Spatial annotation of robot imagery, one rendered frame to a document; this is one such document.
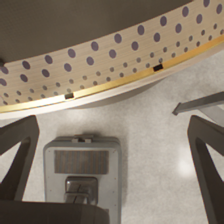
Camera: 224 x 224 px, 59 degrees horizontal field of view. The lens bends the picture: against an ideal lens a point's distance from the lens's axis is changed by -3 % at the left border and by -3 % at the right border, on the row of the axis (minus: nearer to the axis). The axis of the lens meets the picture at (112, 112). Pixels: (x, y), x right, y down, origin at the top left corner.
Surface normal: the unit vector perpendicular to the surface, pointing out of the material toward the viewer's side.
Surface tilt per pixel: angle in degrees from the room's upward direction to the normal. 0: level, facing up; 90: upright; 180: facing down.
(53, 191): 0
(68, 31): 62
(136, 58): 43
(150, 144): 0
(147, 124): 0
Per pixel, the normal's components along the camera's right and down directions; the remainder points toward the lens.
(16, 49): 0.15, 0.90
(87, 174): -0.02, 0.07
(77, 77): 0.16, 0.71
